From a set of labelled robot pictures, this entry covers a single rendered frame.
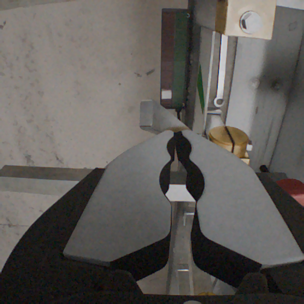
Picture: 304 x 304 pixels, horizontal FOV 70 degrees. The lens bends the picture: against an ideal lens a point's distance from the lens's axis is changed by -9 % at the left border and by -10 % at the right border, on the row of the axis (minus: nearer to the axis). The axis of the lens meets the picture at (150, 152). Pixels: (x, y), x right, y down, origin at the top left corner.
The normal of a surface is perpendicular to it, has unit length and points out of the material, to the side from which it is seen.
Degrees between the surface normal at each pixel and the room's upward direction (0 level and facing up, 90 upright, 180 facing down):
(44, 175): 90
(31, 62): 0
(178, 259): 0
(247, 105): 0
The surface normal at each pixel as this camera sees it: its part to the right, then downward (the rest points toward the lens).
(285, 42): -0.05, 0.54
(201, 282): 0.00, -0.84
